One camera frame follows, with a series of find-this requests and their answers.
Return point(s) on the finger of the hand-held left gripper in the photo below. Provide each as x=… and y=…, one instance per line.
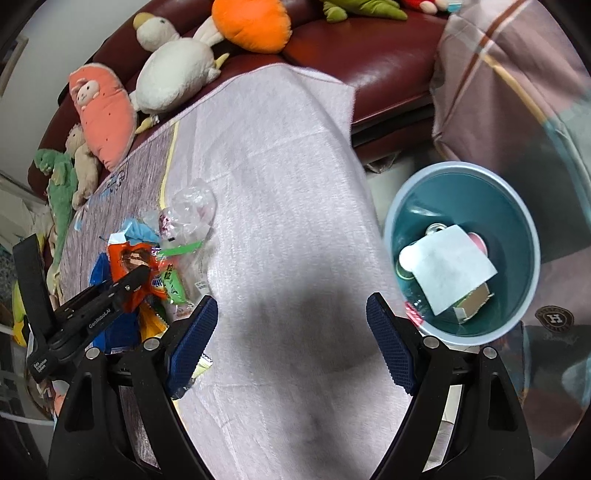
x=131, y=279
x=32, y=286

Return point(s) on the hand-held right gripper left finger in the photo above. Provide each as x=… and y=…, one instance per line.
x=194, y=341

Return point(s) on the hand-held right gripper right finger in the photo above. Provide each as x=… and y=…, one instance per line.
x=390, y=341

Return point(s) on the orange snack wrapper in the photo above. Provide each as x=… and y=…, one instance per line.
x=127, y=251

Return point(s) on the blue plastic tray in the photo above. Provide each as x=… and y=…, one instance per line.
x=115, y=332

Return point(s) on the green white wrapper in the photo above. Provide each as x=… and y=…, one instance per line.
x=173, y=281

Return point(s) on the light blue wrapper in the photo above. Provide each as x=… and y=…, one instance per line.
x=138, y=228

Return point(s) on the white carton box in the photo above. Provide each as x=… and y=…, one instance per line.
x=475, y=300

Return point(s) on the white paper towel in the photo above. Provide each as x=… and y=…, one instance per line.
x=452, y=267

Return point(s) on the red soda can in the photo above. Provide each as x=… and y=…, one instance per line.
x=435, y=229

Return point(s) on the pink paper cup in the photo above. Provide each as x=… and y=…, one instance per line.
x=479, y=242

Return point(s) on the teal plastic waste bin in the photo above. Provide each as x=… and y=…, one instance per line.
x=512, y=221

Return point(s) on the pale yellow wrapper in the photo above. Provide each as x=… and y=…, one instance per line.
x=203, y=364

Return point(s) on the yellow plush toy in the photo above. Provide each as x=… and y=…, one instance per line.
x=19, y=318

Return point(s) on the yellow orange wrapper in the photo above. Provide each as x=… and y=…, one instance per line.
x=152, y=321

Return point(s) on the small green dinosaur plush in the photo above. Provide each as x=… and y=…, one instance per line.
x=62, y=194

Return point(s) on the beige doll plush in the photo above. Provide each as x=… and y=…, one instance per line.
x=85, y=170

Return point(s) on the pink carrot plush toy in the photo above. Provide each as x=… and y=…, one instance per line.
x=106, y=120

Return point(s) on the lilac tablecloth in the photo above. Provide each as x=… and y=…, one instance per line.
x=286, y=207

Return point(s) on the white duck plush toy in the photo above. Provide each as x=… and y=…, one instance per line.
x=171, y=74

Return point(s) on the dark red leather sofa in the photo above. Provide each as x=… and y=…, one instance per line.
x=383, y=69

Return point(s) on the orange carrot bunny plush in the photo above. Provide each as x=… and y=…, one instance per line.
x=254, y=23

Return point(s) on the plaid quilt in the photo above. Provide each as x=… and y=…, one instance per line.
x=508, y=69

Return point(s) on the large green dinosaur plush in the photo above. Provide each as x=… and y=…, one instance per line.
x=364, y=7

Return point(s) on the brown teddy bear red outfit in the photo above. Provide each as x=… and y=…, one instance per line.
x=425, y=5

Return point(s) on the framed wall picture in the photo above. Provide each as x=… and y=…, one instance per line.
x=11, y=64

